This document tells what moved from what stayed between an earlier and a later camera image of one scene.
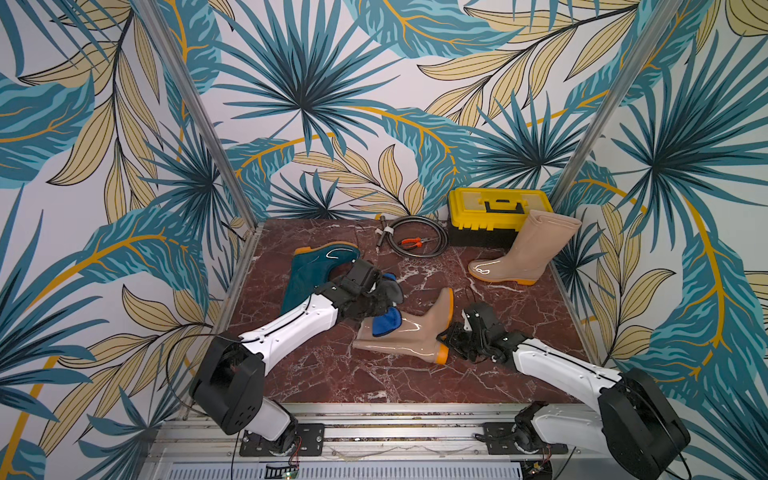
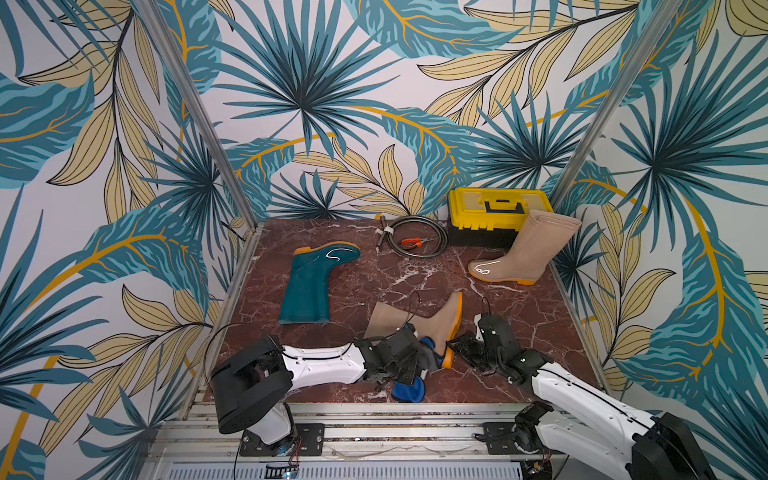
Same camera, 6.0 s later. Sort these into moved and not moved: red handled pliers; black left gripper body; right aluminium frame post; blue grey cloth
Moved: black left gripper body; blue grey cloth
Not moved: right aluminium frame post; red handled pliers
